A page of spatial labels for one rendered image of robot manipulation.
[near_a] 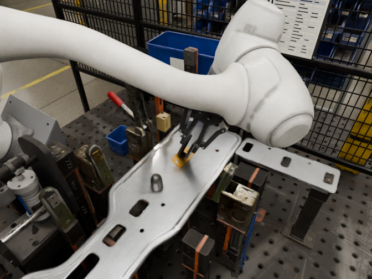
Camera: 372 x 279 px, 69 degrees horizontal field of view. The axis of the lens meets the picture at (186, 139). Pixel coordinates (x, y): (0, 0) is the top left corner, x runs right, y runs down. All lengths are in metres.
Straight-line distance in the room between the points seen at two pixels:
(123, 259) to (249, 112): 0.41
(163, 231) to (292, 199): 0.64
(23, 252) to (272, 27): 0.72
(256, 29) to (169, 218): 0.45
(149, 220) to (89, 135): 0.84
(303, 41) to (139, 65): 0.76
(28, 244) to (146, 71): 0.52
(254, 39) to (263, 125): 0.18
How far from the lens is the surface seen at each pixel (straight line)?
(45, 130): 1.13
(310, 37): 1.09
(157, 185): 0.71
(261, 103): 0.41
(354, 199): 1.27
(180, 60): 1.09
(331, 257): 1.08
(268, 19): 0.53
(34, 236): 0.79
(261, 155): 0.85
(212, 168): 0.79
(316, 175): 0.85
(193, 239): 0.66
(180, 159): 0.79
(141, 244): 0.65
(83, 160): 0.76
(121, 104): 0.84
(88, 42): 0.49
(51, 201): 0.67
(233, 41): 0.53
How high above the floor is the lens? 1.57
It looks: 41 degrees down
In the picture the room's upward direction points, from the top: straight up
